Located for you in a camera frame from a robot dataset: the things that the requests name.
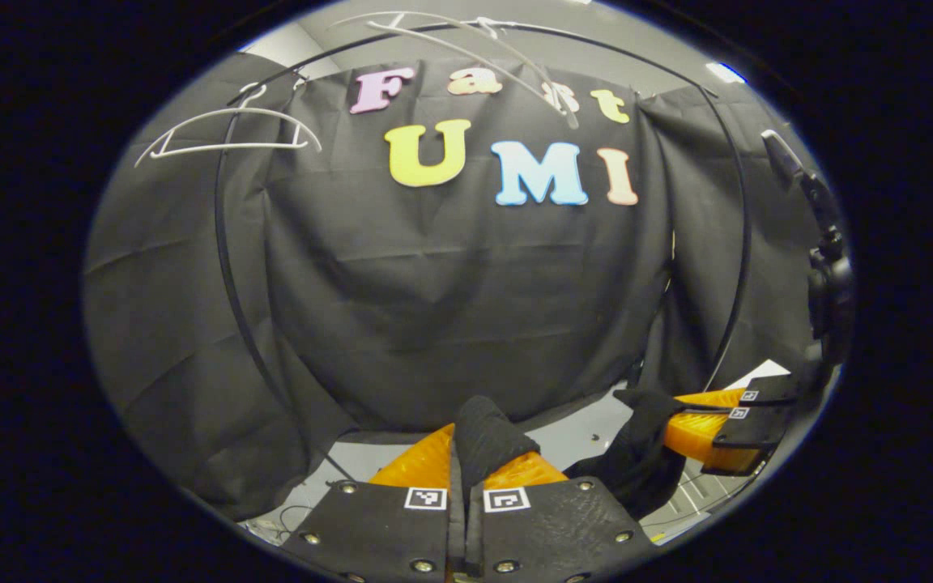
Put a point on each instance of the black knit jacket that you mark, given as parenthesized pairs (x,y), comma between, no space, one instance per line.
(636,470)

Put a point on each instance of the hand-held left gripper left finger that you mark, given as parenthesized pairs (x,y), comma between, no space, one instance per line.
(377,530)

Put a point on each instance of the black metal clothes rack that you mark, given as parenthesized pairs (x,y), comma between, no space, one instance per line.
(222,259)

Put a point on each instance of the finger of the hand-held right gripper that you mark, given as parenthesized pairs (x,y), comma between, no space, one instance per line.
(742,437)
(766,394)

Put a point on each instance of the white plastic hanger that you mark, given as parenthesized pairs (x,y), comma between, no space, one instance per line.
(232,148)
(484,24)

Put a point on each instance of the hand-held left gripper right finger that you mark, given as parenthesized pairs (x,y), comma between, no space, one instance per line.
(555,526)

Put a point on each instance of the black backdrop cloth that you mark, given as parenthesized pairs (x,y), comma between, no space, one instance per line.
(434,308)

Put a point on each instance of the small ceiling light panel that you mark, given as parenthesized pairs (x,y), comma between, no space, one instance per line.
(726,73)

